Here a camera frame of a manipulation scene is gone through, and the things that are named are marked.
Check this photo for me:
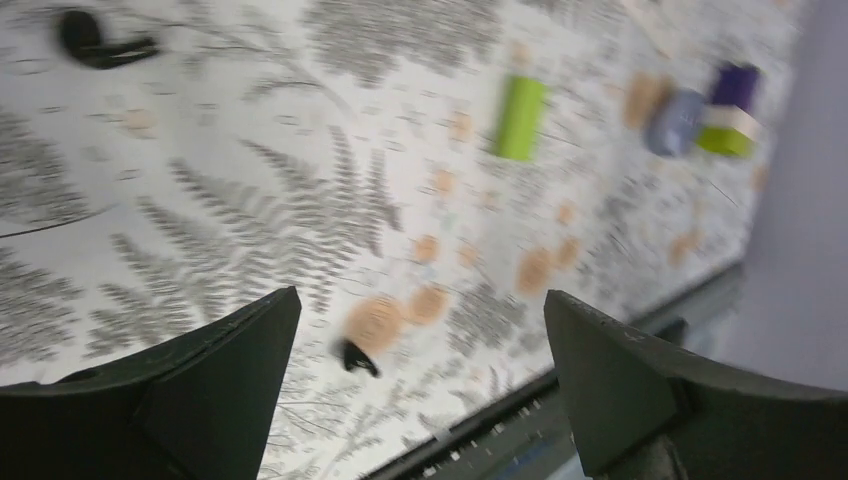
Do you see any purple earbud charging case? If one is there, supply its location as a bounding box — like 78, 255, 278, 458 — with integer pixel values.
644, 89, 706, 157

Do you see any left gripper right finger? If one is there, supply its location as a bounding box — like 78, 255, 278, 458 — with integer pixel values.
544, 290, 847, 479

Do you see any floral patterned table mat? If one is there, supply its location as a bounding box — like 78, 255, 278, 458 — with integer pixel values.
1, 1, 813, 479

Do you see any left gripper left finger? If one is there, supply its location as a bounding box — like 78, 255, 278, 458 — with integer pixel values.
1, 287, 301, 479

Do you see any purple green block stack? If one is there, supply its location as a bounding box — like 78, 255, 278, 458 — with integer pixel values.
695, 62, 762, 158

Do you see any lime green block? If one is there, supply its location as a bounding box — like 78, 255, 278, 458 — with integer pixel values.
492, 75, 548, 162

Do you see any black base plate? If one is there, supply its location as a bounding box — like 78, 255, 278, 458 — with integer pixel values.
365, 263, 743, 480

